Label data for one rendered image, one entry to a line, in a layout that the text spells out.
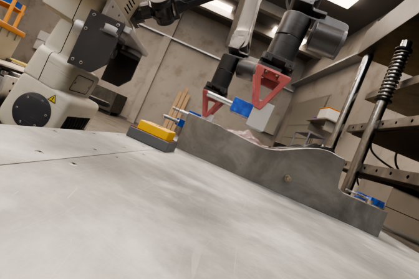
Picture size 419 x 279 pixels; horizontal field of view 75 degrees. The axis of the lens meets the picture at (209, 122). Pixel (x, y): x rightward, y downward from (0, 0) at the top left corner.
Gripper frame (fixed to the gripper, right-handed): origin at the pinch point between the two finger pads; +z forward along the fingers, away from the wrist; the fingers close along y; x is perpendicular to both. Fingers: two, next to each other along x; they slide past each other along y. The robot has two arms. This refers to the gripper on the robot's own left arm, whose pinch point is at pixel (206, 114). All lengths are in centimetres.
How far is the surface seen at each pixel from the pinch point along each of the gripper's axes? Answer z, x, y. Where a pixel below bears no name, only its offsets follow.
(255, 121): -1.0, -12.7, -31.8
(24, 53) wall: 9, 872, 924
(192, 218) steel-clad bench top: 11, -9, -63
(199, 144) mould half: 8.1, -3.4, -19.2
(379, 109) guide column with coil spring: -43, -77, 68
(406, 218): 5, -88, 34
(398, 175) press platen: -10, -79, 36
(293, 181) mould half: 7.2, -26.8, -19.3
